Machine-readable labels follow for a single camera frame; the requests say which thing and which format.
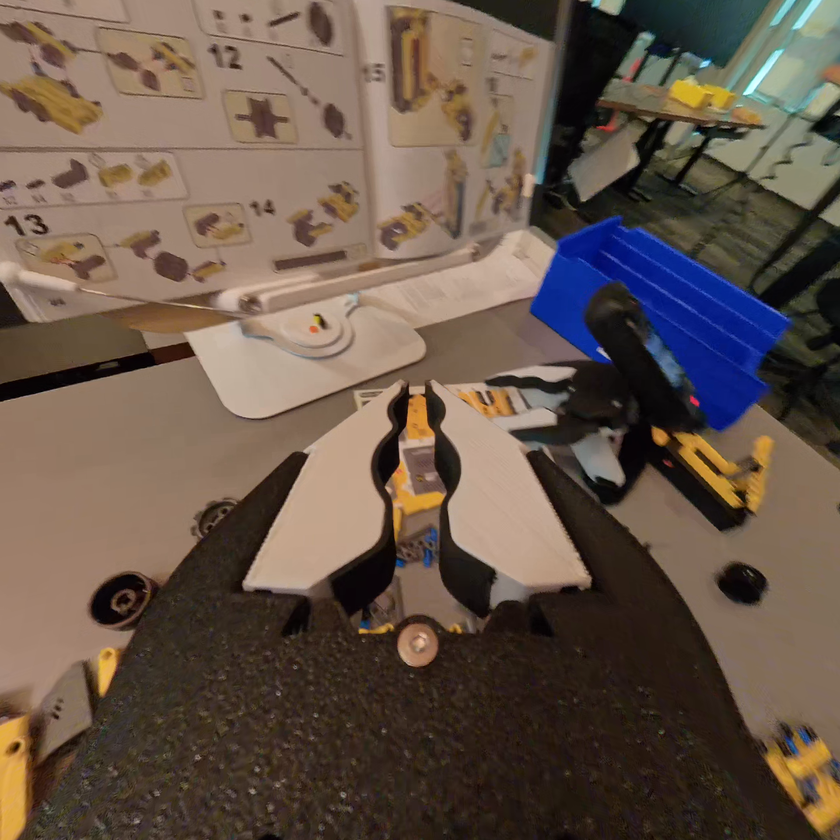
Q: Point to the blue plastic bin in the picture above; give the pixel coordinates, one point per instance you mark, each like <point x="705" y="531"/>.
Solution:
<point x="590" y="289"/>

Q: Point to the yellow brick assembly blue pins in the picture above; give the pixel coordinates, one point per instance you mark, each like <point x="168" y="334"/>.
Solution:
<point x="800" y="774"/>

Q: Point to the white printed paper sheet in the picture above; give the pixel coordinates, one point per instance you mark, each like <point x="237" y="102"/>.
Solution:
<point x="459" y="289"/>

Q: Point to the yellow bin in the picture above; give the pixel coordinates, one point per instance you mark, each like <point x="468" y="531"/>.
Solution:
<point x="689" y="95"/>

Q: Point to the yellow black brick frame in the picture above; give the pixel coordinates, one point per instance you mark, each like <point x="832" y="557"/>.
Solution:
<point x="709" y="459"/>

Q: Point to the dark grey sprocket wheel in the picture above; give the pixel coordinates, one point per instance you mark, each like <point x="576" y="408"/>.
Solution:
<point x="210" y="515"/>

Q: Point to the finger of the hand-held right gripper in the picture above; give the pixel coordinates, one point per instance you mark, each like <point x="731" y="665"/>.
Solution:
<point x="564" y="430"/>
<point x="544" y="377"/>

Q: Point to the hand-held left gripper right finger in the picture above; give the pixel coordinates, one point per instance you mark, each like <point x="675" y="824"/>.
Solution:
<point x="512" y="518"/>

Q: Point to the black wheel rim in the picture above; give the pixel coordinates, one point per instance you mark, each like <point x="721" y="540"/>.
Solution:
<point x="98" y="600"/>

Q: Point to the yellow grey sticker sheet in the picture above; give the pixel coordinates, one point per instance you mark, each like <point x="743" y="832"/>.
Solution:
<point x="485" y="401"/>

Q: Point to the grey curved panel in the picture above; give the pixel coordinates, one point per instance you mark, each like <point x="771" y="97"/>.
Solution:
<point x="65" y="709"/>

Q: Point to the wooden background desk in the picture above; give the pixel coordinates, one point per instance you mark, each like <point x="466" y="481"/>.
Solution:
<point x="656" y="108"/>

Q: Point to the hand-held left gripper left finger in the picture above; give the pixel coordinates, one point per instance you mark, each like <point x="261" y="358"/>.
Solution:
<point x="315" y="512"/>

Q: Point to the pile of building brick pieces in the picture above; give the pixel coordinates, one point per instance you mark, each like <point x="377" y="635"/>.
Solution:
<point x="413" y="548"/>

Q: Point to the small black yellow piece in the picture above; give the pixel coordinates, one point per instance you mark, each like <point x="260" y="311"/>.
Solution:
<point x="318" y="321"/>

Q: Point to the small black wheel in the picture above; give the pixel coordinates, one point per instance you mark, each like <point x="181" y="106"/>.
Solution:
<point x="741" y="584"/>

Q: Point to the instruction booklet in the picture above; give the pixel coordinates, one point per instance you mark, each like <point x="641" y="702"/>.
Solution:
<point x="197" y="131"/>

